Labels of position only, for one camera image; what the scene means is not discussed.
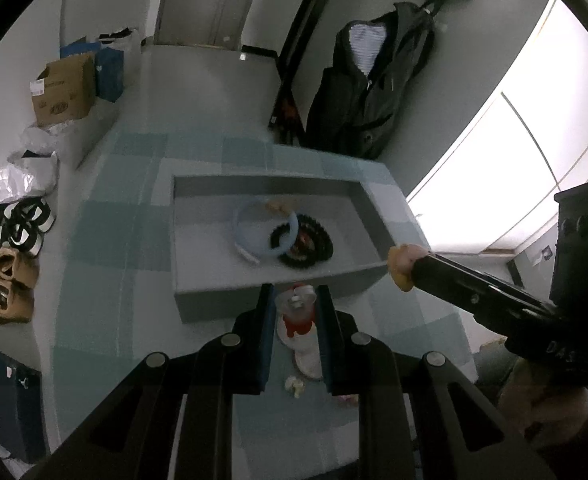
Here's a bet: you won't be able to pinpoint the grey cardboard box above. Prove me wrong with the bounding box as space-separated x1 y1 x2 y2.
170 174 394 323

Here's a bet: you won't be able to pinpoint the grey door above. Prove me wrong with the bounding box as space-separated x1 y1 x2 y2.
154 0 253 50

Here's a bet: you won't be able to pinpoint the dark jordan shoe box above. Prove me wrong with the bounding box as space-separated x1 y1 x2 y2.
0 352 48 464

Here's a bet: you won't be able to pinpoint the black beaded bracelet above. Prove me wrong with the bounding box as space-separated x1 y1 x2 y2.
269 212 335 270

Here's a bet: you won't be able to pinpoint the white plastic bag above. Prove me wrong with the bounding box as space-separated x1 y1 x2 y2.
0 126 60 204

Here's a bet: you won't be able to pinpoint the black white sandals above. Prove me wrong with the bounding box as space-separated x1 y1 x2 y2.
0 197 55 258

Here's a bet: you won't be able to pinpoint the brown cardboard box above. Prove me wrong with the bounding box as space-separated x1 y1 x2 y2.
29 53 96 127

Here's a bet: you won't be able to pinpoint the clear jar red lid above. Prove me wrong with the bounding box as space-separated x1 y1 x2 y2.
275 284 317 334

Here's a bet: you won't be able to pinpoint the small cream flower earring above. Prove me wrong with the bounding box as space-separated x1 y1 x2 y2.
284 376 306 399

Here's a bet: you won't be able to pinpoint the right hand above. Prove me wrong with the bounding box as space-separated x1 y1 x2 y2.
498 359 588 453

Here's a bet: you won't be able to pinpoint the brown sandals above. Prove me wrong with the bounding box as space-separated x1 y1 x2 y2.
0 247 39 325

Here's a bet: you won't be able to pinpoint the black jacket striped shirt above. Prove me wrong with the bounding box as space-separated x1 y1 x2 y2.
299 0 443 160

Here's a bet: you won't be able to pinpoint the light blue bracelet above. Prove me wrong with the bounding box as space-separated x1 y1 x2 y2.
232 199 301 265

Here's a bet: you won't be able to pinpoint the pink plush pig charm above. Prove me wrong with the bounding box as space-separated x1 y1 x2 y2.
387 244 429 292

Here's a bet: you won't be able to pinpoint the white round pin badge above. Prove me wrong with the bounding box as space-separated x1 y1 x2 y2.
277 321 318 353

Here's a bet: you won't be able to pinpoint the blue bag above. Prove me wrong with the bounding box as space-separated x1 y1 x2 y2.
60 41 125 103

